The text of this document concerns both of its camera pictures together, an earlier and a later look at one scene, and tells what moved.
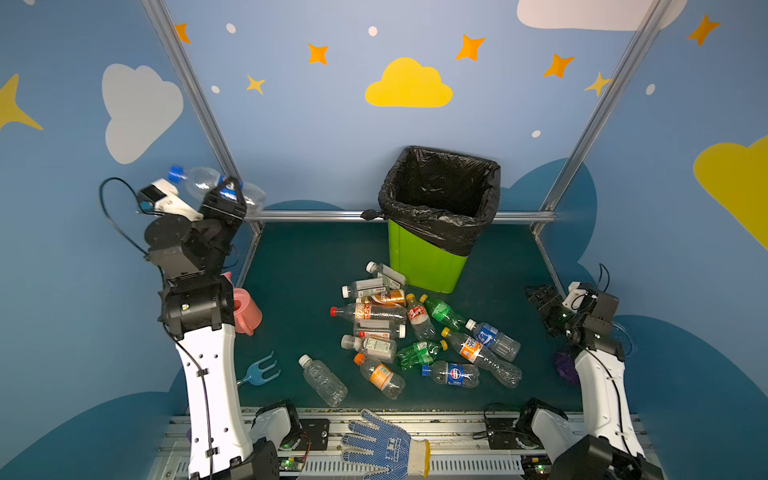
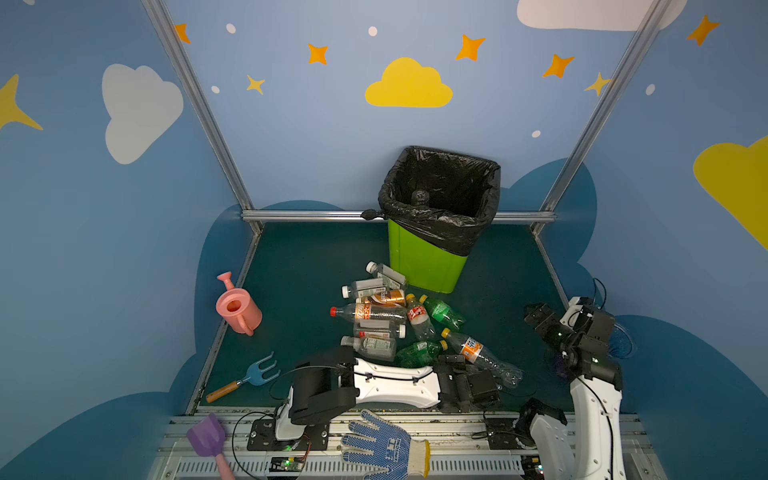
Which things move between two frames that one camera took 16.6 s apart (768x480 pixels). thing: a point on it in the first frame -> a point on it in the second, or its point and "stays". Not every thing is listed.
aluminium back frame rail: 512,215 stays
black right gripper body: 545,301 -> 549,327
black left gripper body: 223,204 -> 491,391
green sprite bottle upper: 444,312 stays
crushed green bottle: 418,354 stays
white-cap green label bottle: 384,350 stays
